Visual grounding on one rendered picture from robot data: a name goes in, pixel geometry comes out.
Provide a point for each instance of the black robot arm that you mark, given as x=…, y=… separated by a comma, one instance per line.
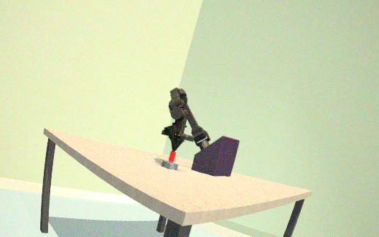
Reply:
x=180, y=111

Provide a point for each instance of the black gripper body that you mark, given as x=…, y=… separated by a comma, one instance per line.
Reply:
x=181, y=135

